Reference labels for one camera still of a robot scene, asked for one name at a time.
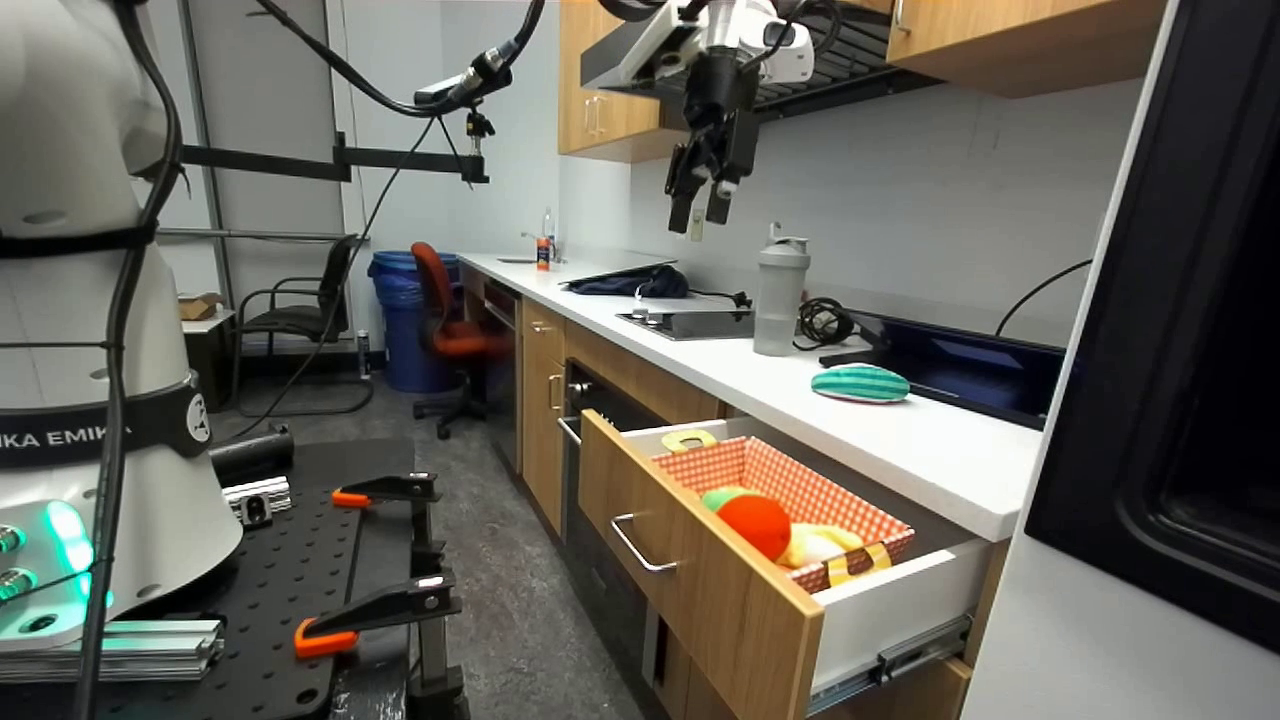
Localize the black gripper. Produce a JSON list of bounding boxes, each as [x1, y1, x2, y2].
[[654, 44, 767, 237]]

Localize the orange round plush toy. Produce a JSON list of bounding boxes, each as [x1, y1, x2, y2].
[[714, 491, 796, 565]]

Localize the metal drawer handle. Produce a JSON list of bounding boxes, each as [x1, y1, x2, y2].
[[606, 508, 684, 582]]

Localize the wooden drawer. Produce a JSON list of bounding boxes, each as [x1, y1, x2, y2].
[[572, 403, 996, 720]]

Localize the green plush toy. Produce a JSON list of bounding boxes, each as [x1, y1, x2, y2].
[[700, 479, 753, 518]]

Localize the yellow banana plush toy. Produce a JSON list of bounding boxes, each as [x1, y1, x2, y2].
[[784, 520, 873, 571]]

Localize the black bag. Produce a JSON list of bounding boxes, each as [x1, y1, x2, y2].
[[565, 260, 696, 300]]

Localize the grey shaker bottle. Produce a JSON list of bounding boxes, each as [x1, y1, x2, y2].
[[753, 228, 816, 359]]

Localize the black headphones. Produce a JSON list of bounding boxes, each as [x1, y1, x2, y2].
[[793, 291, 863, 354]]

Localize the grey range hood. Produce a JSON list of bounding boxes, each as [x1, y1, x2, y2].
[[578, 0, 942, 133]]

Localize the teal striped watermelon plush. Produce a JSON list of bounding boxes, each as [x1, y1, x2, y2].
[[808, 359, 916, 408]]

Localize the wooden base cabinet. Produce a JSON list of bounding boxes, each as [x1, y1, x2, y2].
[[510, 291, 1013, 720]]

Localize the red office chair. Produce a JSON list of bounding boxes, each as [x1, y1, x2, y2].
[[406, 239, 514, 445]]

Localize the orange gingham basket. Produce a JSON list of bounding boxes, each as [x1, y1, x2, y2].
[[649, 432, 921, 598]]

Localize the blue trash bin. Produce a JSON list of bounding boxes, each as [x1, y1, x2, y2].
[[365, 247, 463, 398]]

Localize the black dishwasher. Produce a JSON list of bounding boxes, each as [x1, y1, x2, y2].
[[550, 356, 673, 720]]

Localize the black armchair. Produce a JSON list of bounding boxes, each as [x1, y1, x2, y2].
[[235, 234, 373, 393]]

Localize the black appliance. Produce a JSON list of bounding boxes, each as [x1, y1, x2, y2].
[[1023, 0, 1280, 655]]

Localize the grey metal pole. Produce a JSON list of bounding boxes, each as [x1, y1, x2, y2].
[[174, 0, 238, 311]]

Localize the dark small side cabinet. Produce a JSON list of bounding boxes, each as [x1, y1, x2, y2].
[[174, 311, 242, 417]]

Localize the small black box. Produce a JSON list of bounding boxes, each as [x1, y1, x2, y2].
[[205, 430, 295, 487]]

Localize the small white device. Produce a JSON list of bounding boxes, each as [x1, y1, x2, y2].
[[216, 473, 295, 534]]

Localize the black perforated table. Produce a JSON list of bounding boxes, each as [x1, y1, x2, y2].
[[0, 432, 472, 720]]

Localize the grey appliance cabinet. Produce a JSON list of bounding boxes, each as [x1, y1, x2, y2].
[[955, 534, 1280, 720]]

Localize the aluminium extrusion bar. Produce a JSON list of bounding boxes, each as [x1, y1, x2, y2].
[[0, 612, 229, 688]]

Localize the narrow wooden wall cabinet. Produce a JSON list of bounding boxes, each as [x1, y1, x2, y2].
[[556, 0, 684, 167]]

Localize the thin black camera cable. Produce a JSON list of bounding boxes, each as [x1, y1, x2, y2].
[[216, 111, 443, 445]]

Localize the thin black wall cable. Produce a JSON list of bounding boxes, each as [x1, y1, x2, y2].
[[993, 255, 1094, 341]]

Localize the wide wooden wall cabinet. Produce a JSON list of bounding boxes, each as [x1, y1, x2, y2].
[[883, 0, 1170, 102]]

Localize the orange handled bar clamp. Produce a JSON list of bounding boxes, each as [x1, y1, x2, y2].
[[327, 470, 448, 582], [293, 571, 472, 713]]

